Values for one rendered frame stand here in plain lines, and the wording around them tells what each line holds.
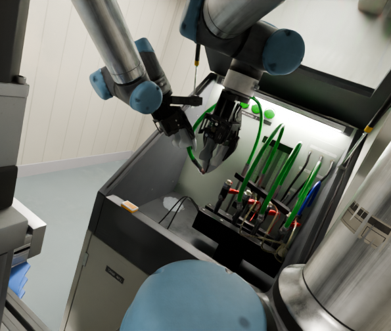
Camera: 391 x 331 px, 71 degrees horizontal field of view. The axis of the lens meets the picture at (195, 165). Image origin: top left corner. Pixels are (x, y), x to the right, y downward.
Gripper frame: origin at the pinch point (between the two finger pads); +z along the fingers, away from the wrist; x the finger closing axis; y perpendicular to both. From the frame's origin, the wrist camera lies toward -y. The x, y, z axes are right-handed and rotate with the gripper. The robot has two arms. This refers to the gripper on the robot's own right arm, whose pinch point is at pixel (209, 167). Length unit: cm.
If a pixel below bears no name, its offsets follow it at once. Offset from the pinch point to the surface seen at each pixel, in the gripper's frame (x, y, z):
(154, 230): -9.3, -2.3, 27.6
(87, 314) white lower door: -24, -2, 77
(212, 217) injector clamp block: 1.0, -23.8, 24.2
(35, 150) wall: -192, -98, 97
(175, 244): -1.2, -2.4, 27.6
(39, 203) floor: -148, -75, 122
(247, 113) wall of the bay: -11, -56, -12
